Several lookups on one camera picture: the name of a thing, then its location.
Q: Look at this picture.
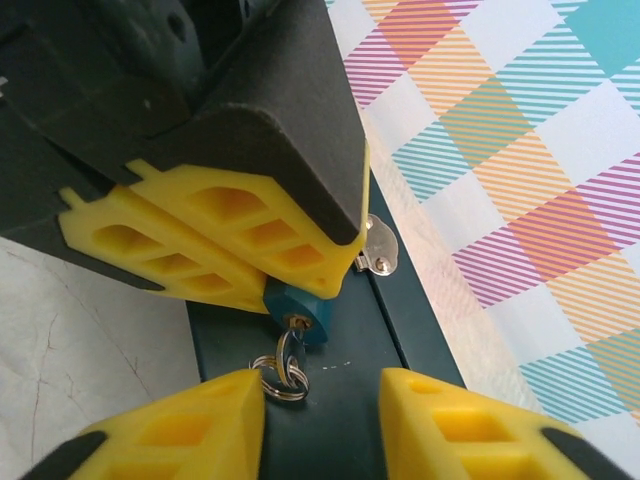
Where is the small blue padlock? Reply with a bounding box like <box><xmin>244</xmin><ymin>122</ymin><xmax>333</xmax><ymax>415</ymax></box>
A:
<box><xmin>262</xmin><ymin>279</ymin><xmax>334</xmax><ymax>347</ymax></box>

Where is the silver box hasp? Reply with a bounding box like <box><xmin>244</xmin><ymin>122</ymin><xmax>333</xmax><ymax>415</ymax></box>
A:
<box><xmin>355</xmin><ymin>213</ymin><xmax>402</xmax><ymax>278</ymax></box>

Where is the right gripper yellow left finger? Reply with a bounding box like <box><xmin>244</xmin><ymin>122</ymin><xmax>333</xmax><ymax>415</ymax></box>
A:
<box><xmin>29</xmin><ymin>368</ymin><xmax>267</xmax><ymax>480</ymax></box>

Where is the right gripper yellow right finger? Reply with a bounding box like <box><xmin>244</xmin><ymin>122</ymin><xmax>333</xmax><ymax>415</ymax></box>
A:
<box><xmin>378</xmin><ymin>366</ymin><xmax>626</xmax><ymax>480</ymax></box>

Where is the silver key ring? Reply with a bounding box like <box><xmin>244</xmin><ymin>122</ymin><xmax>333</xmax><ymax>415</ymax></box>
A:
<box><xmin>249</xmin><ymin>353</ymin><xmax>312</xmax><ymax>403</ymax></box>

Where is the starry night print box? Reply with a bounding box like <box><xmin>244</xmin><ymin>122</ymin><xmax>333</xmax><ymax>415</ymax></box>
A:
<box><xmin>184</xmin><ymin>144</ymin><xmax>472</xmax><ymax>480</ymax></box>

